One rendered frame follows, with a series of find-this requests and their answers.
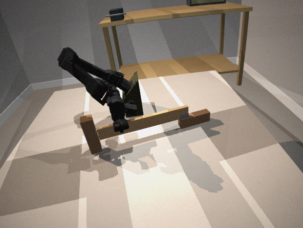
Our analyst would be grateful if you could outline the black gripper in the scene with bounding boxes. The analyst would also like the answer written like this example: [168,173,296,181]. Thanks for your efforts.
[110,113,129,133]

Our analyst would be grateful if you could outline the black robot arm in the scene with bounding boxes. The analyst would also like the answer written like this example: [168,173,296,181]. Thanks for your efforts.
[57,47,137,116]

